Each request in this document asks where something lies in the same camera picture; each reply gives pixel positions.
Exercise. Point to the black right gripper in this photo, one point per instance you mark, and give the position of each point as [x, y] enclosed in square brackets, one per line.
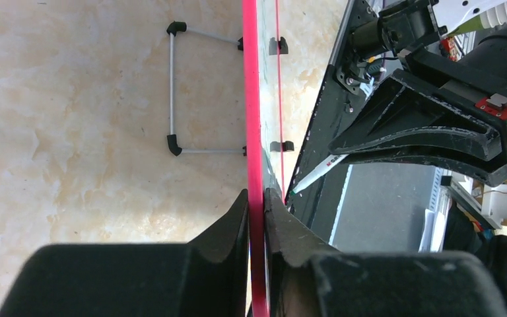
[451, 115]

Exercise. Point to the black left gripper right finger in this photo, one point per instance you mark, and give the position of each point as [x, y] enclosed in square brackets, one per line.
[308, 277]

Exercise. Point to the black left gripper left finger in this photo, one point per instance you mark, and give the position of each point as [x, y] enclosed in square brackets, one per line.
[206, 276]

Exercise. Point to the green white marker pen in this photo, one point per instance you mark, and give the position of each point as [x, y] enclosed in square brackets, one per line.
[319, 171]

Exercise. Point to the pink framed whiteboard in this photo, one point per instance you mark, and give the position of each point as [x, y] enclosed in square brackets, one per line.
[262, 92]

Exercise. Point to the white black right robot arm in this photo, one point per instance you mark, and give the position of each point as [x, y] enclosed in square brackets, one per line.
[378, 48]

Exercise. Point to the black whiteboard clip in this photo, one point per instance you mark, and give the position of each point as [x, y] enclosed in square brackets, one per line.
[278, 47]
[284, 146]

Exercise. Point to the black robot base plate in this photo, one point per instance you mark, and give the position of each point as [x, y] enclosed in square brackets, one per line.
[335, 109]

